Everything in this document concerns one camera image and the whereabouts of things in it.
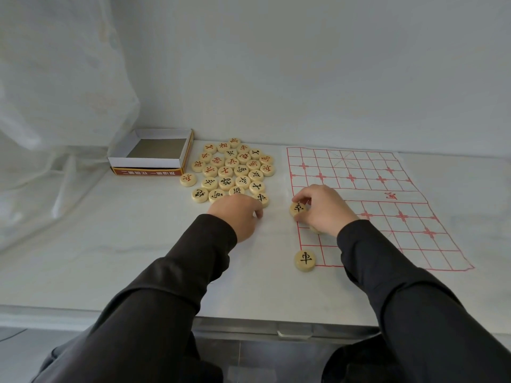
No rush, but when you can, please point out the person's right hand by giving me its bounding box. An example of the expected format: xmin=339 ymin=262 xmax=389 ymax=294
xmin=291 ymin=184 xmax=360 ymax=238

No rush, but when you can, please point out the person's left hand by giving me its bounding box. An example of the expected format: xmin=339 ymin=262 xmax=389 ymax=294
xmin=207 ymin=194 xmax=264 ymax=243

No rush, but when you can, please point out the pile of wooden xiangqi pieces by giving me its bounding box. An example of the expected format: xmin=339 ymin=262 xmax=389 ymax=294
xmin=179 ymin=137 xmax=276 ymax=209

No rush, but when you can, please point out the red grid xiangqi board sheet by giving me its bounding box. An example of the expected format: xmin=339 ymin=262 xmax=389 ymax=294
xmin=285 ymin=146 xmax=476 ymax=272

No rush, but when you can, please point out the person's left forearm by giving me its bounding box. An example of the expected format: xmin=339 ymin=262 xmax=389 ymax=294
xmin=31 ymin=213 xmax=238 ymax=383

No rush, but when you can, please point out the person's right forearm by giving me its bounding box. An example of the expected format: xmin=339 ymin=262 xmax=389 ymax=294
xmin=321 ymin=219 xmax=511 ymax=383

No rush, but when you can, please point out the white cardboard box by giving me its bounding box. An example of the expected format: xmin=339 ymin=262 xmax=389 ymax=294
xmin=106 ymin=128 xmax=195 ymax=177

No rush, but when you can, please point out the grey desk drawer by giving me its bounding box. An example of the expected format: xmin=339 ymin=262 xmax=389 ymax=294
xmin=191 ymin=317 xmax=380 ymax=344

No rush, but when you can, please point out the sheer white curtain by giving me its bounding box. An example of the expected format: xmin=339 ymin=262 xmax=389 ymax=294
xmin=0 ymin=0 xmax=141 ymax=252

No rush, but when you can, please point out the thin dark floor cable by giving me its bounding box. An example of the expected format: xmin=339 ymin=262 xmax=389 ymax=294
xmin=0 ymin=329 xmax=28 ymax=343

